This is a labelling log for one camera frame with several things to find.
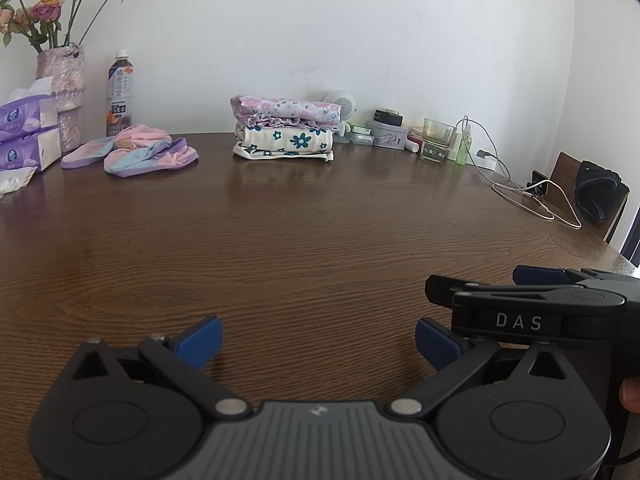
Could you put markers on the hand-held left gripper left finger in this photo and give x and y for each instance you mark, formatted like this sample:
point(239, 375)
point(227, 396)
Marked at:
point(200, 342)

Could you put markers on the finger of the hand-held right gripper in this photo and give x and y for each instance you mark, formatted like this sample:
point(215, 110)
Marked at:
point(540, 276)
point(500, 295)

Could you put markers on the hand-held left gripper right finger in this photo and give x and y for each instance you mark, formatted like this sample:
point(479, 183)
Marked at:
point(437, 345)

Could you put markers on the pink floral dress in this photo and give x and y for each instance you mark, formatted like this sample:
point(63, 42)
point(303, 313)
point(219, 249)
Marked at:
point(290, 107)

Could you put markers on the person's right hand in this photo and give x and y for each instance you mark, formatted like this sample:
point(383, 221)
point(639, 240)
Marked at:
point(631, 394)

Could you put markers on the black phone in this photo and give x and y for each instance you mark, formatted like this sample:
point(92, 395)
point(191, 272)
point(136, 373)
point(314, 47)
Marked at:
point(539, 184)

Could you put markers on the black bag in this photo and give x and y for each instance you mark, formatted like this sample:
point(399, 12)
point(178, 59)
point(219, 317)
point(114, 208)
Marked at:
point(597, 192)

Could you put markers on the wooden chair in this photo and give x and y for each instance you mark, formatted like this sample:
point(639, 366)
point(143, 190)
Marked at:
point(562, 175)

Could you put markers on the white power strip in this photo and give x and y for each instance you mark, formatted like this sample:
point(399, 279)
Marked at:
point(485, 160)

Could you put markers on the green spray bottle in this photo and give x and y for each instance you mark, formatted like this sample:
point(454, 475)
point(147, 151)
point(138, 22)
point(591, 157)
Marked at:
point(464, 147)

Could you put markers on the white small bottle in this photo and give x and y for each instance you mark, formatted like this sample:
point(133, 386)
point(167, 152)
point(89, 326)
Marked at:
point(452, 147)

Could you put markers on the clear drinking glass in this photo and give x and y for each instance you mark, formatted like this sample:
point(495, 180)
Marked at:
point(436, 147)

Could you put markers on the red white tube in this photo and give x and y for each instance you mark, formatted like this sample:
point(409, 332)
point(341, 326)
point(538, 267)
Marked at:
point(414, 142)

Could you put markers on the pastel pink purple garment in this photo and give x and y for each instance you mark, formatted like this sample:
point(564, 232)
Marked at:
point(150, 152)
point(87, 152)

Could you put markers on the green white small box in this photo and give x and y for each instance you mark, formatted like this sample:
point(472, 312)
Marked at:
point(362, 139)
point(361, 129)

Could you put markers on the black charger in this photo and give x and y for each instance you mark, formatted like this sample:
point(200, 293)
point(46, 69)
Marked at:
point(389, 118)

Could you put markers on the folded cream teal-flower cloth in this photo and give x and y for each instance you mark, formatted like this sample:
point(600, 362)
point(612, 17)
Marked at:
point(285, 142)

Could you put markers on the loose white tissue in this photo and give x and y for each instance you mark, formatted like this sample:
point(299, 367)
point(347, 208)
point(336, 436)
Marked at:
point(15, 180)

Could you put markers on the small white round fan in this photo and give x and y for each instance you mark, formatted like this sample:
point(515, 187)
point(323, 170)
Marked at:
point(342, 105)

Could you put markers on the purple tissue pack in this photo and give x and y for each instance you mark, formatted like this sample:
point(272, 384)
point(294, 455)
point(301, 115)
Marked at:
point(25, 152)
point(20, 117)

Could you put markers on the tea drink bottle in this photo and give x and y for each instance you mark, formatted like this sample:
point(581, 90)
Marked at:
point(120, 95)

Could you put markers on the black door frame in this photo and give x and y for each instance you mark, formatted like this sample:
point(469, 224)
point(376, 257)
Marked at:
point(632, 245)

